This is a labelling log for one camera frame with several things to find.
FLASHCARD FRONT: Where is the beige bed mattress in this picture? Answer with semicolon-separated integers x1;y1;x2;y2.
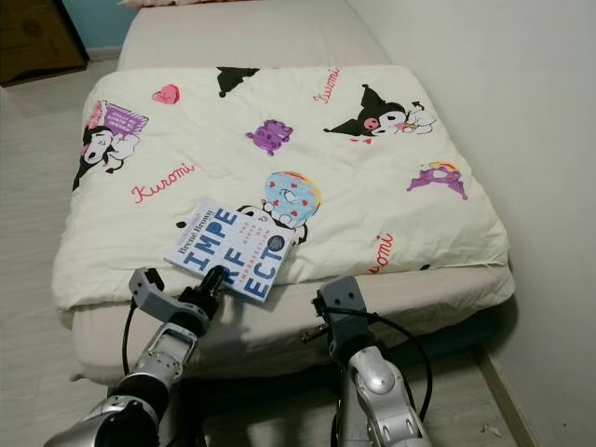
69;0;519;388

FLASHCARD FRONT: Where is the dark brown wooden cabinet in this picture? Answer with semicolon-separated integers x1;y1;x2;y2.
0;0;90;88

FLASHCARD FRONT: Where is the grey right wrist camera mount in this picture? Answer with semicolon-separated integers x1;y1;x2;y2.
317;276;370;342

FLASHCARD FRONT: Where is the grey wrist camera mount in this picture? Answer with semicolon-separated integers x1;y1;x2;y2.
129;267;170;318
317;276;370;342

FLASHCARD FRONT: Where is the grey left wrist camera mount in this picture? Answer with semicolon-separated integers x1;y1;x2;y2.
129;267;170;318

